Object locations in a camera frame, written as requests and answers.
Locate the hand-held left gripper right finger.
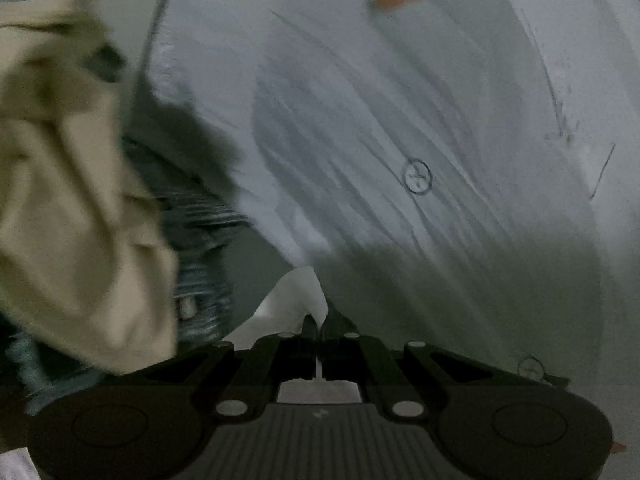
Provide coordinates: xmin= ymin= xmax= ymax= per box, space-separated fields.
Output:
xmin=320 ymin=313 xmax=503 ymax=419

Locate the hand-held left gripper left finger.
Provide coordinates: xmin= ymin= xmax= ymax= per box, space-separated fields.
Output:
xmin=144 ymin=314 xmax=321 ymax=419

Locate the white garment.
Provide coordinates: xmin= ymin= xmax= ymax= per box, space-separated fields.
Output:
xmin=227 ymin=266 xmax=362 ymax=404

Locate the blue striped garment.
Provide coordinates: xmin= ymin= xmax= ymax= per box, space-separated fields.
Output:
xmin=9 ymin=135 xmax=252 ymax=413

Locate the carrot printed white sheet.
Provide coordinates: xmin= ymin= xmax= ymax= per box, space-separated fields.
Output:
xmin=125 ymin=0 xmax=640 ymax=397

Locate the beige garment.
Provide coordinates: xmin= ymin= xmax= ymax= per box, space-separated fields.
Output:
xmin=0 ymin=0 xmax=182 ymax=377

